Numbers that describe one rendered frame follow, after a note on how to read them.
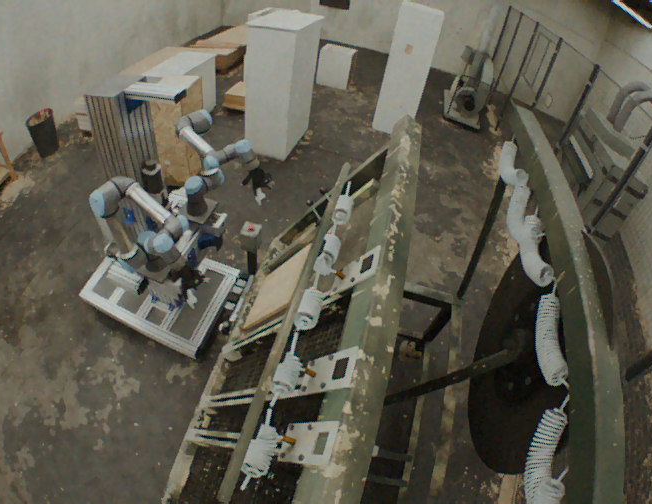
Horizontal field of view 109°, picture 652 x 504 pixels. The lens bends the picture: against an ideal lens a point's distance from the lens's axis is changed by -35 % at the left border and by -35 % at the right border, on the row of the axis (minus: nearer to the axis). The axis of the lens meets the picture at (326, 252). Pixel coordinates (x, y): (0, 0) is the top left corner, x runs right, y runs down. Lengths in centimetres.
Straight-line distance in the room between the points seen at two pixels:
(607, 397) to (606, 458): 13
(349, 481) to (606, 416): 53
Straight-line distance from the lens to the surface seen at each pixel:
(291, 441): 83
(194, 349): 272
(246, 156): 182
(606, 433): 76
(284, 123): 420
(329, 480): 72
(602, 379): 79
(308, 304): 91
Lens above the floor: 267
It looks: 50 degrees down
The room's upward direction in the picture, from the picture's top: 12 degrees clockwise
